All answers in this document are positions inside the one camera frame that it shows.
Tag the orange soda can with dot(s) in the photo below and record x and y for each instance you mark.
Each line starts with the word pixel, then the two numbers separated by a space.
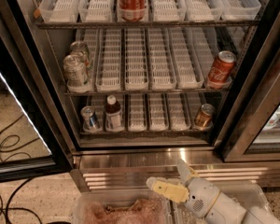
pixel 204 116

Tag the red cola can middle shelf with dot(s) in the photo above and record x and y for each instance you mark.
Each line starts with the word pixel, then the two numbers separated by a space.
pixel 221 69

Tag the open glass fridge door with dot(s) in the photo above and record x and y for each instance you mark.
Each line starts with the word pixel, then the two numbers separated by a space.
pixel 34 140

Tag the clear plastic bin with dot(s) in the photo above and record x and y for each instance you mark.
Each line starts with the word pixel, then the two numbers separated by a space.
pixel 126 206
pixel 246 193

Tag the middle wire shelf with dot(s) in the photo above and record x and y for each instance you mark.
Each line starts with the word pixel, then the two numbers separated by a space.
pixel 90 93

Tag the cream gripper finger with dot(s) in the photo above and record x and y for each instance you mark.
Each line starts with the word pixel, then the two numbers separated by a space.
pixel 175 192
pixel 186 173

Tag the red cola bottle top shelf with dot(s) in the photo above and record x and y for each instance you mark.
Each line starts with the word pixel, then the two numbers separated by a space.
pixel 132 10

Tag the right clear plastic bin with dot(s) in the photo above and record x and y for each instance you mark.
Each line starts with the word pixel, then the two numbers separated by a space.
pixel 246 193

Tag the steel fridge base grille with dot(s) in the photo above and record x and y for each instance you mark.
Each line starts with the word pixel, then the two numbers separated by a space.
pixel 130 169

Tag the blue silver can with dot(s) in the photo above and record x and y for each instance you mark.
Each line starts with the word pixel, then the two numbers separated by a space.
pixel 90 120

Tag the rear silver green can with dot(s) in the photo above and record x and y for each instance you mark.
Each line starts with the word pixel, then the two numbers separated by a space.
pixel 81 49

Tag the left clear plastic bin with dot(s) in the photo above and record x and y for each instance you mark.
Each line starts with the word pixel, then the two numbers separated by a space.
pixel 126 206

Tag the front silver green can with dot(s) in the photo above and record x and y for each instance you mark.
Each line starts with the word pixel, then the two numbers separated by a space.
pixel 75 71

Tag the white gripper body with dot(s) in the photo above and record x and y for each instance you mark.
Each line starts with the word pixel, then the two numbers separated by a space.
pixel 200 194

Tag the right closed fridge door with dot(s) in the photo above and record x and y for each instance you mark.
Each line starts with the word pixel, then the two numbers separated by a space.
pixel 258 87

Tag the wire shelf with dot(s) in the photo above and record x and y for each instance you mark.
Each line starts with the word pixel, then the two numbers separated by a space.
pixel 90 93
pixel 126 134
pixel 141 24

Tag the top wire shelf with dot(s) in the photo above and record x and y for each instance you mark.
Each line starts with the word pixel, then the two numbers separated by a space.
pixel 141 24

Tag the bottom wire shelf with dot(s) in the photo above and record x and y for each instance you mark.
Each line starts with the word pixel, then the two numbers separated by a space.
pixel 126 134

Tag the brown bottle white cap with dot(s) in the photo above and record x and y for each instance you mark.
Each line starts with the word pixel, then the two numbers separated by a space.
pixel 113 114

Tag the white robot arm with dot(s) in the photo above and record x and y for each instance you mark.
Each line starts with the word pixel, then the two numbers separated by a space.
pixel 227 211

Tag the silver green can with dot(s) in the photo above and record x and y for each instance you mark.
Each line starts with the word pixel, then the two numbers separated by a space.
pixel 75 71
pixel 81 49

